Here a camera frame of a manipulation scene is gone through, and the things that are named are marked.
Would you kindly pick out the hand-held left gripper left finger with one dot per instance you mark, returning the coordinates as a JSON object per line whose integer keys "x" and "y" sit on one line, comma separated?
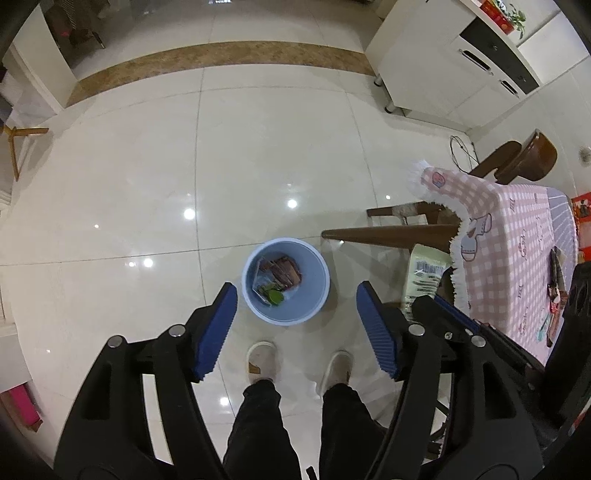
{"x": 214, "y": 332}

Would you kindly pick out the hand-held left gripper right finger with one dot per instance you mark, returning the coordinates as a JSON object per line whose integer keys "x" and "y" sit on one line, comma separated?
{"x": 378, "y": 332}

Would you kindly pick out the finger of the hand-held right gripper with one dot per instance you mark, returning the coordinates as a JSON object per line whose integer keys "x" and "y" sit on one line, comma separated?
{"x": 427, "y": 309}
{"x": 457, "y": 313}

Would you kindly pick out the white printed plastic packet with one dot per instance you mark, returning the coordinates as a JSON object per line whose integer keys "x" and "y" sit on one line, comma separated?
{"x": 425, "y": 272}

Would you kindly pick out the colourful snack wrapper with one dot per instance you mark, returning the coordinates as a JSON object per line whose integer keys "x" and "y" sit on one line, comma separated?
{"x": 550, "y": 325}

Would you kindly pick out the green leaves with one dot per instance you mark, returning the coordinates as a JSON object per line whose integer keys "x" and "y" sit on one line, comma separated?
{"x": 273, "y": 296}

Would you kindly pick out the blue plastic bucket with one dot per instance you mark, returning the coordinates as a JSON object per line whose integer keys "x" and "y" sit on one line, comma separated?
{"x": 318, "y": 286}

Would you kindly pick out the printed wrapper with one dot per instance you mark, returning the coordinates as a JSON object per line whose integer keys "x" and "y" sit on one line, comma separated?
{"x": 557, "y": 272}

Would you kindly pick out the brown snack wrapper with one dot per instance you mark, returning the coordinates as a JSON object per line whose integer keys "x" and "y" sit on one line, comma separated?
{"x": 281, "y": 272}

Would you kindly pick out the beige slipper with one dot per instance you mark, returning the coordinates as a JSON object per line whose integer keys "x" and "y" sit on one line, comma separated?
{"x": 262, "y": 362}
{"x": 336, "y": 371}

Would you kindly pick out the pink and lilac checked tablecloth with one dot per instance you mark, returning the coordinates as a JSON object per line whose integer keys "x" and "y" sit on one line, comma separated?
{"x": 508, "y": 230}

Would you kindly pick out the person's right leg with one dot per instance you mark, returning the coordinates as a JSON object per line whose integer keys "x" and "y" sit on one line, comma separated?
{"x": 351, "y": 434}

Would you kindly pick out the person's leg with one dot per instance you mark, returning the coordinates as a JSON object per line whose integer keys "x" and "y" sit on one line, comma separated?
{"x": 351, "y": 434}
{"x": 263, "y": 434}

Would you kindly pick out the person's left leg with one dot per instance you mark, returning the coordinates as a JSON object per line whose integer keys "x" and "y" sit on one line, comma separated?
{"x": 263, "y": 434}

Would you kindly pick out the brown wooden chair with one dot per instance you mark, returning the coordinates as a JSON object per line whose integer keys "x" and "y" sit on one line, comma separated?
{"x": 531, "y": 157}

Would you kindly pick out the pink box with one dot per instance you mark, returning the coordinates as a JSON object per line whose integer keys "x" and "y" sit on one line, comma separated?
{"x": 18, "y": 408}

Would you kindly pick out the white sideboard cabinet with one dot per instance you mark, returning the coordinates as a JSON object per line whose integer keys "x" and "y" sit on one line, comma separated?
{"x": 438, "y": 55}

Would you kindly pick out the wooden coat rack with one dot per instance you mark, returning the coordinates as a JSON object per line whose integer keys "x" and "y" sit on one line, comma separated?
{"x": 18, "y": 138}

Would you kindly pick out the red round tin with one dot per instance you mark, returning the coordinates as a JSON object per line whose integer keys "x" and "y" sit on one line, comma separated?
{"x": 496, "y": 14}

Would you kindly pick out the small green potted plant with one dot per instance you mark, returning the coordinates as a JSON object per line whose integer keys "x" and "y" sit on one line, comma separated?
{"x": 517, "y": 16}

